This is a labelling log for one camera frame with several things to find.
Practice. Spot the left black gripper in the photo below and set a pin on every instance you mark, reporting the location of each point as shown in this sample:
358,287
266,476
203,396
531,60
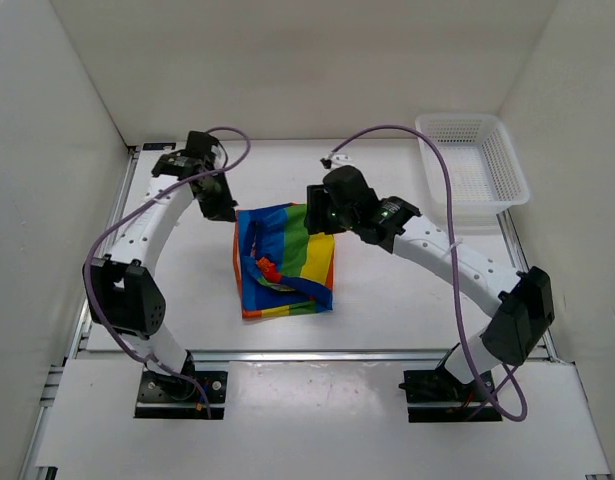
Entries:
224,210

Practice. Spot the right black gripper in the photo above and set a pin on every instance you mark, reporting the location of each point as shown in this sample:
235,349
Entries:
316,201

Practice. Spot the rainbow striped shorts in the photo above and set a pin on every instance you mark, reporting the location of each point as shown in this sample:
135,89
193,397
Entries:
281,269

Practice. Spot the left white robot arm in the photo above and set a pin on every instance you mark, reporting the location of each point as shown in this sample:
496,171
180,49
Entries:
120,283

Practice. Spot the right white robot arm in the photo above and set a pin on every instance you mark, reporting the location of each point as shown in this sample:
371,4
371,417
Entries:
519,304

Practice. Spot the black corner label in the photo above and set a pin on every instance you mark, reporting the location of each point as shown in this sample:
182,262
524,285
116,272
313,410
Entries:
159,146

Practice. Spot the white plastic basket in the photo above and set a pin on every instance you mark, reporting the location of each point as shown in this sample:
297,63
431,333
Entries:
485,174

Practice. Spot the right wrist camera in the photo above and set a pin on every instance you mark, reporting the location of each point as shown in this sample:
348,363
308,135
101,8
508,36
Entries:
336,160

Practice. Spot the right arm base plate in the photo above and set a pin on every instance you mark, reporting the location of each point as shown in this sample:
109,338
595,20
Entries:
434,396

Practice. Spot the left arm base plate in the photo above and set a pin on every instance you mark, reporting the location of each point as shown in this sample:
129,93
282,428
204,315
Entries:
162,397

